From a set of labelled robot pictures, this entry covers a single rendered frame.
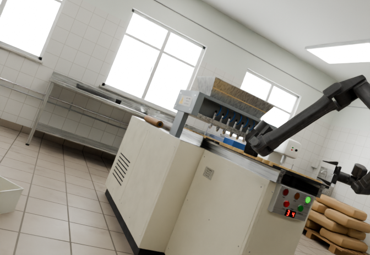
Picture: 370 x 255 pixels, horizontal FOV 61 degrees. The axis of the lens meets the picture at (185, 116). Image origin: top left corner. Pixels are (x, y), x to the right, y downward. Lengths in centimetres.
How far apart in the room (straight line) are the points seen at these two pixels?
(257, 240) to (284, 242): 18
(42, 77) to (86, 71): 61
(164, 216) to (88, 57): 331
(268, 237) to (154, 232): 82
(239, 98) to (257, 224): 99
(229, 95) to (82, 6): 331
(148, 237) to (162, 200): 26
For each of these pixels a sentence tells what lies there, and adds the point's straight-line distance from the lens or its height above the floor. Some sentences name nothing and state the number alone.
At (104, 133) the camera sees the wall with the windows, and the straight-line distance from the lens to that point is 509.
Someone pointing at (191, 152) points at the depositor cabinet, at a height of 78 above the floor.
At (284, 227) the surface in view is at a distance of 176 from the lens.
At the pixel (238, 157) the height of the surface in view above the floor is 88.
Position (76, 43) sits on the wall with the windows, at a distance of 500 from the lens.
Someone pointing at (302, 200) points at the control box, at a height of 80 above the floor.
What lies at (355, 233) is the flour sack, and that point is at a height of 35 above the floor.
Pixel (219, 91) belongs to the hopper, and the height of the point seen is 125.
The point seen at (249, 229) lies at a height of 58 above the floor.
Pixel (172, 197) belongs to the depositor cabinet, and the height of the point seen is 46.
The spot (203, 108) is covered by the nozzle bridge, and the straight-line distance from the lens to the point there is 220.
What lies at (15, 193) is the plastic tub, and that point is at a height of 13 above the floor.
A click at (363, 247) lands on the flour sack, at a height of 21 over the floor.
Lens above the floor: 93
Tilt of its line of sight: 2 degrees up
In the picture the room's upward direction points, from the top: 21 degrees clockwise
